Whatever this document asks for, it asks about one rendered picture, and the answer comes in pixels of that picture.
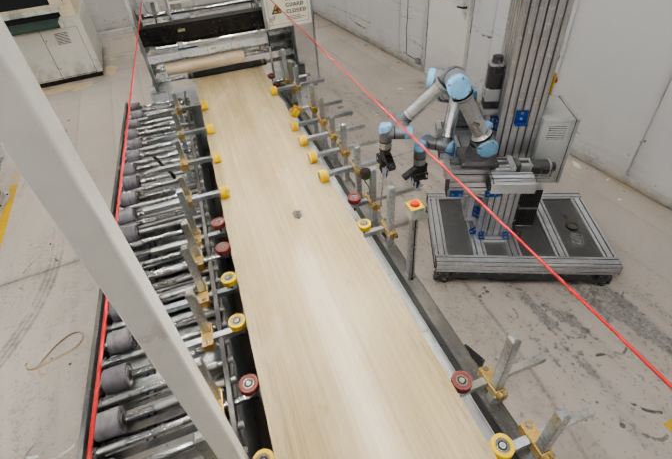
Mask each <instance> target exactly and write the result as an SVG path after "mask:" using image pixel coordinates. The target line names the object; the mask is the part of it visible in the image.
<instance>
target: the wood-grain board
mask: <svg viewBox="0 0 672 459"><path fill-rule="evenodd" d="M196 86H197V91H198V96H199V101H200V103H201V101H204V100H207V103H208V107H209V109H207V110H203V109H202V108H201V110H202V115H203V120H204V124H205V127H206V124H211V123H212V124H213V127H214V131H215V133H213V134H208V132H206V134H207V139H208V143H209V148H210V153H211V155H212V153H213V152H218V151H219V152H220V156H221V159H222V162H220V163H216V164H215V163H214V161H212V162H213V167H214V172H215V176H216V181H217V186H218V189H219V187H221V186H225V185H227V186H228V189H229V190H230V196H231V197H229V198H225V199H222V197H221V195H220V200H221V205H222V210H223V214H224V219H225V224H226V229H227V233H228V238H229V243H230V248H231V252H232V257H233V262H234V267H235V271H236V276H237V281H238V286H239V290H240V295H241V300H242V305H243V309H244V314H245V319H246V324H247V328H248V333H249V338H250V343H251V347H252V352H253V357H254V362H255V366H256V371H257V376H258V381H259V385H260V390H261V395H262V400H263V404H264V409H265V414H266V419H267V423H268V428H269V433H270V438H271V442H272V447H273V452H274V457H275V459H497V457H496V456H495V454H494V452H493V451H492V449H491V447H490V446H489V444H488V442H487V441H486V439H485V437H484V436H483V434H482V432H481V431H480V429H479V427H478V426H477V424H476V422H475V421H474V419H473V417H472V416H471V414H470V412H469V411H468V409H467V407H466V406H465V404H464V402H463V401H462V399H461V397H460V396H459V394H458V392H457V391H456V389H455V387H454V386H453V384H452V382H451V381H450V379H449V377H448V376H447V374H446V372H445V371H444V369H443V367H442V366H441V364H440V362H439V361H438V359H437V357H436V356H435V354H434V352H433V351H432V349H431V347H430V346H429V344H428V342H427V341H426V339H425V337H424V336H423V334H422V332H421V331H420V329H419V327H418V326H417V324H416V322H415V321H414V319H413V317H412V316H411V314H410V312H409V311H408V309H407V307H406V306H405V304H404V302H403V301H402V299H401V297H400V296H399V294H398V292H397V291H396V289H395V287H394V286H393V284H392V282H391V281H390V279H389V277H388V276H387V274H386V272H385V271H384V269H383V267H382V266H381V264H380V262H379V261H378V259H377V257H376V256H375V254H374V252H373V251H372V249H371V247H370V246H369V244H368V242H367V241H366V239H365V237H364V236H363V234H362V232H361V231H360V229H359V227H358V226H357V224H356V222H355V221H354V219H353V217H352V216H351V214H350V212H349V211H348V209H347V207H346V206H345V204H344V202H343V201H342V199H341V197H340V196H339V194H338V192H337V191H336V189H335V187H334V186H333V184H332V182H331V181H330V179H329V181H326V182H322V183H321V182H320V180H319V177H318V171H319V170H323V167H322V166H321V164H320V162H319V161H317V162H314V163H309V161H308V157H307V152H311V151H312V149H311V147H310V146H309V144H308V145H305V146H300V145H299V142H298V136H300V135H303V134H302V132H301V131H300V129H299V130H298V131H293V132H292V131H291V128H290V122H291V121H294V119H293V118H292V116H290V115H289V111H288V109H287V108H286V106H285V104H284V103H283V101H282V99H281V98H280V96H279V94H277V95H273V96H272V95H271V93H270V87H272V86H273V84H272V83H271V81H270V79H269V78H268V76H267V74H266V73H265V71H264V69H263V70H258V71H253V72H248V73H242V74H237V75H232V76H227V77H222V78H217V79H212V80H207V81H202V82H196ZM299 209H300V210H302V211H304V213H302V217H300V219H298V218H297V219H296V218H294V216H293V215H292V212H293V211H294V210H296V211H298V210H299Z"/></svg>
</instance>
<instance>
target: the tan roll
mask: <svg viewBox="0 0 672 459"><path fill-rule="evenodd" d="M268 52H269V49H264V50H259V51H253V52H248V53H244V52H243V49H239V50H234V51H228V52H223V53H217V54H212V55H206V56H201V57H195V58H190V59H185V60H179V61H174V62H168V63H164V66H165V68H162V69H156V70H155V72H156V73H161V72H167V75H168V76H170V75H175V74H181V73H186V72H191V71H196V70H202V69H207V68H212V67H217V66H223V65H228V64H233V63H239V62H244V61H245V57H246V56H252V55H257V54H262V53H268Z"/></svg>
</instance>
